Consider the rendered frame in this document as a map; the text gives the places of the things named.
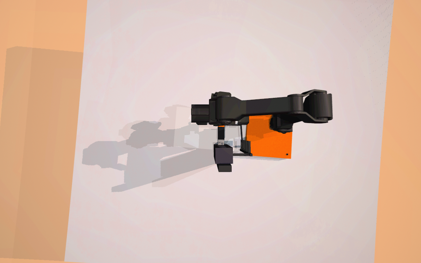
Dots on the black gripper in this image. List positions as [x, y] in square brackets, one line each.
[243, 121]

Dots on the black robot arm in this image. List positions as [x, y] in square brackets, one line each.
[223, 109]

